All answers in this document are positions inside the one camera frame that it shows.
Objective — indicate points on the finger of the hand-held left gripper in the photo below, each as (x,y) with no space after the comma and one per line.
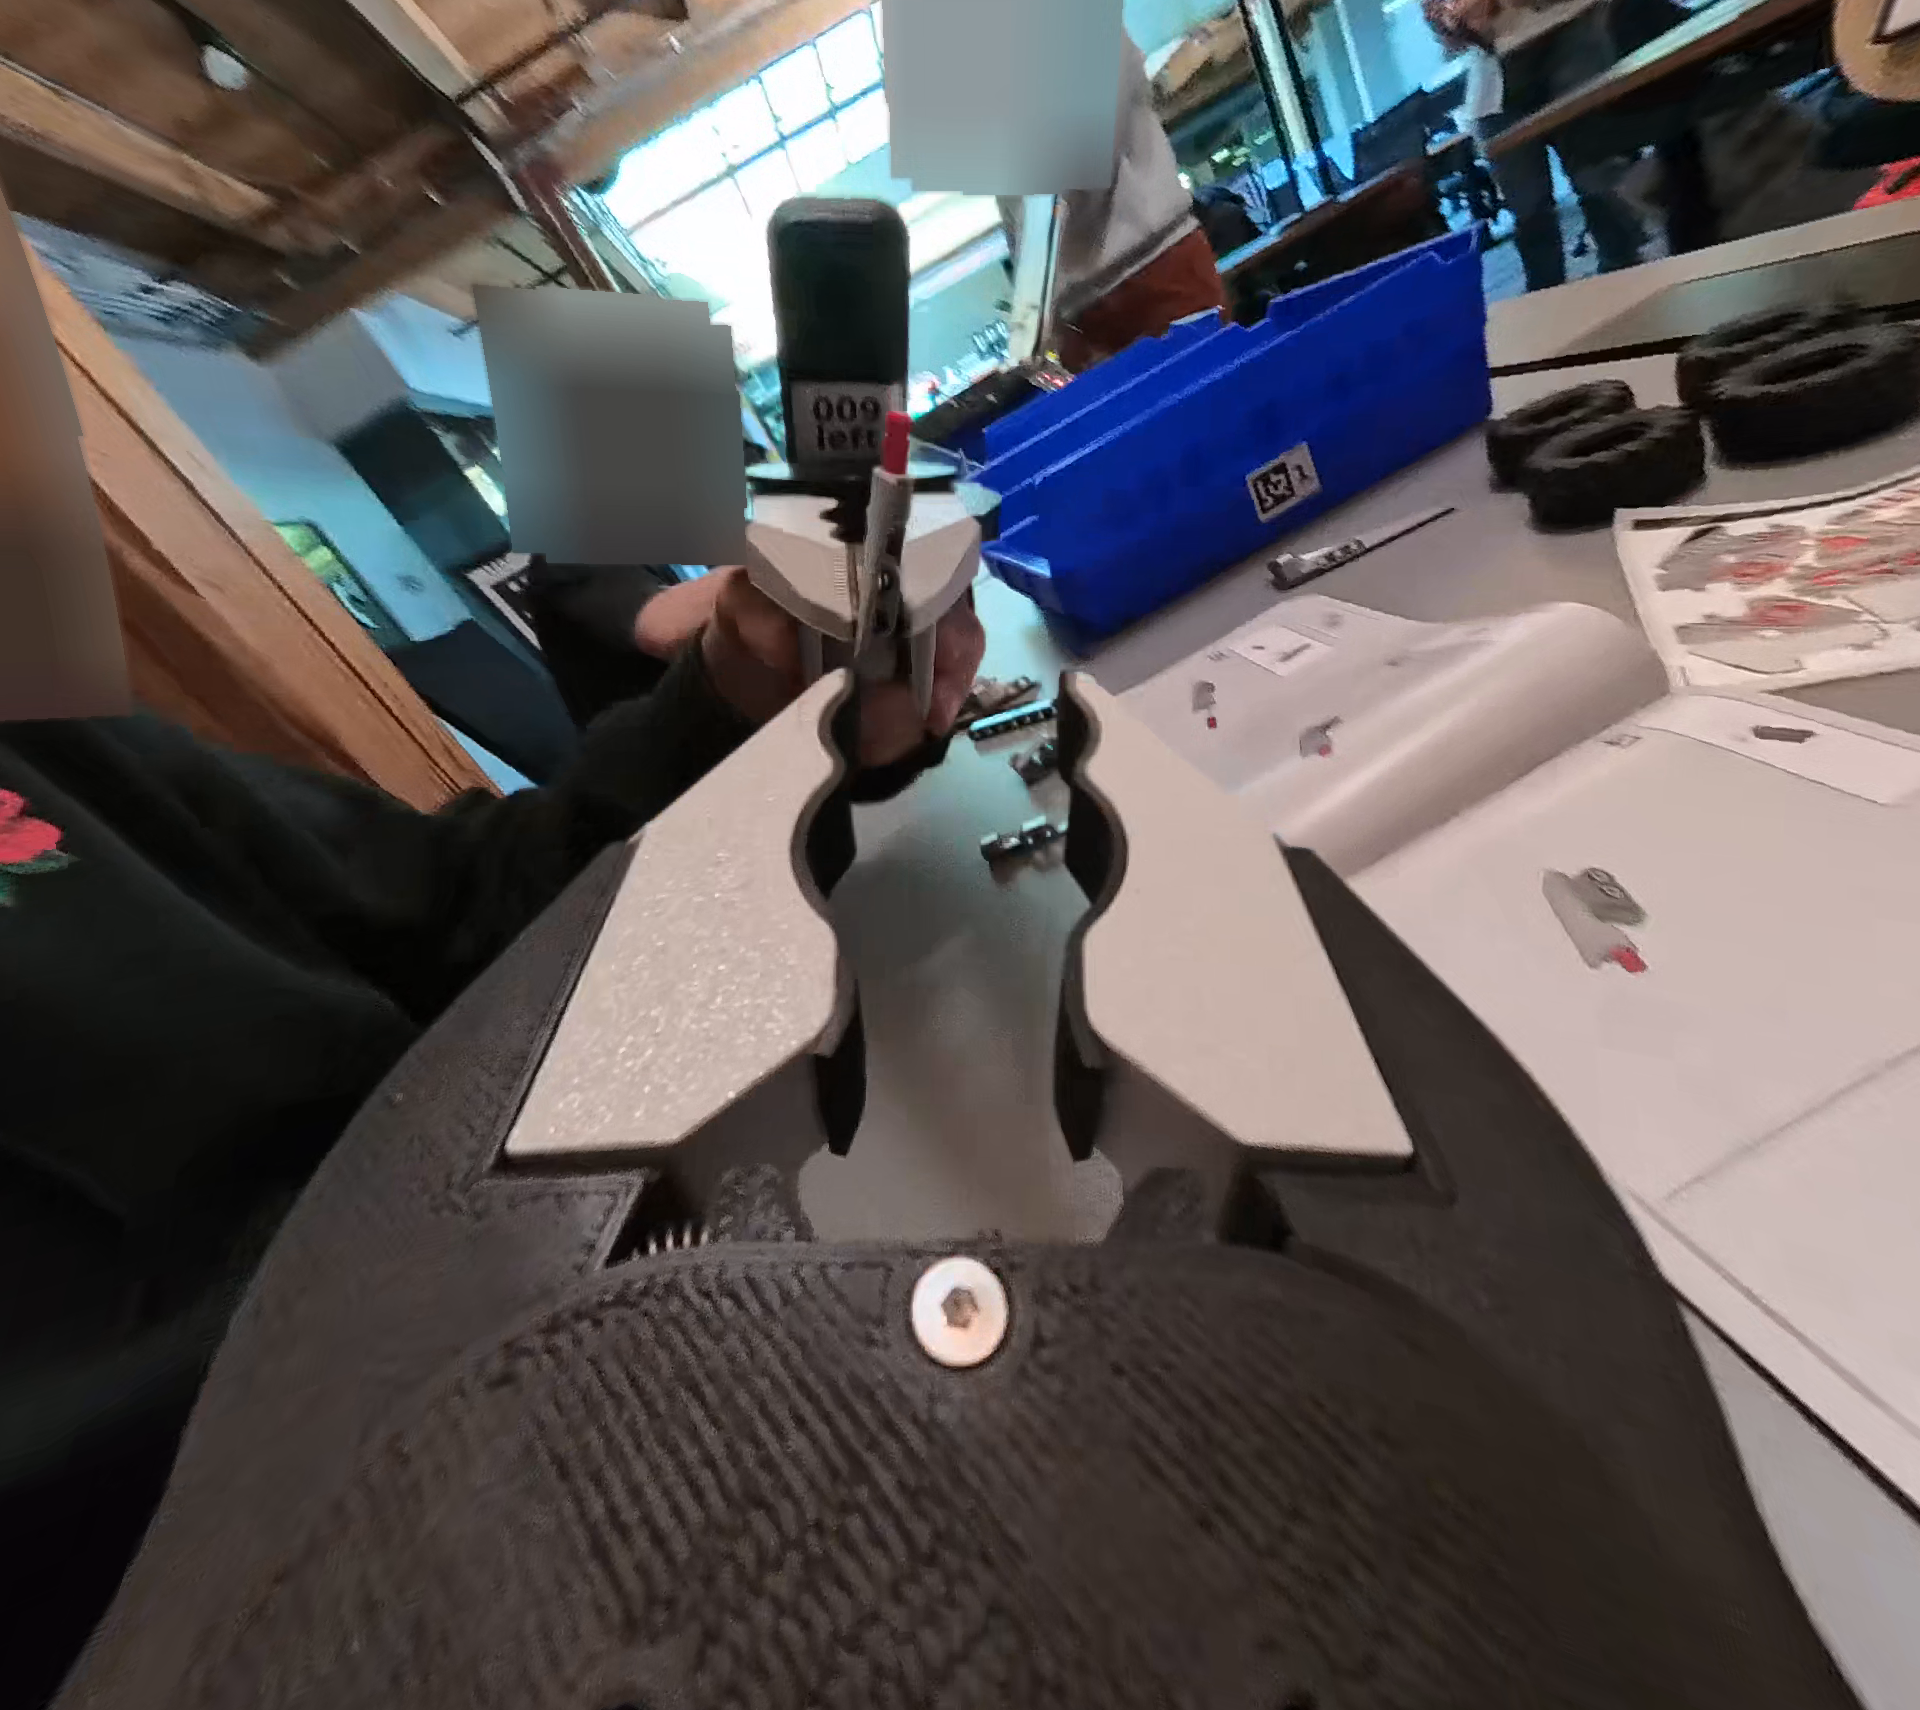
(795,563)
(943,563)

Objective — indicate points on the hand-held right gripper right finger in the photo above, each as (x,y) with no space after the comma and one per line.
(1215,974)

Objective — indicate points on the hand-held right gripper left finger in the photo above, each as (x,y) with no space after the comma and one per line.
(690,974)

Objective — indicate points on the grey toy part red pin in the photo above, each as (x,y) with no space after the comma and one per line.
(882,540)

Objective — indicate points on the person's left forearm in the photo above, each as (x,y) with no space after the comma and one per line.
(631,765)

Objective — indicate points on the person's left hand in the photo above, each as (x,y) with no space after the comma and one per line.
(758,652)

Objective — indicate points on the black toy beam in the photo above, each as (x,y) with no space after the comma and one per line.
(1003,709)
(1022,840)
(1039,763)

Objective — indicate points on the blue plastic bin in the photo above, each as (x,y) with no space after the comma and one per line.
(1201,450)

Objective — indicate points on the open instruction booklet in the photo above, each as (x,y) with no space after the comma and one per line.
(1501,991)

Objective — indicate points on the grey and black toy axle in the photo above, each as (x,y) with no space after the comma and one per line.
(1359,548)

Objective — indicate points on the person's black hoodie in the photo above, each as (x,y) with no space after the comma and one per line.
(180,1064)

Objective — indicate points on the printed sticker sheet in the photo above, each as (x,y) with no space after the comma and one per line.
(1771,584)

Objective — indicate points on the wooden background table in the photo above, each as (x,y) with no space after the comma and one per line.
(1695,44)

